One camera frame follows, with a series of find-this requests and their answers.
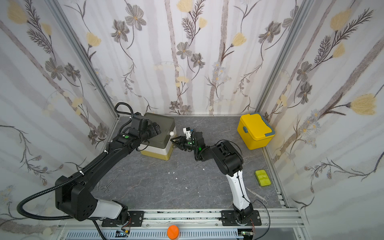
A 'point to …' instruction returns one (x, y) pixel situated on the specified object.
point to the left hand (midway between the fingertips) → (156, 127)
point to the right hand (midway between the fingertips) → (171, 139)
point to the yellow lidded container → (254, 131)
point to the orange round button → (173, 232)
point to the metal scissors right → (265, 199)
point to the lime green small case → (263, 177)
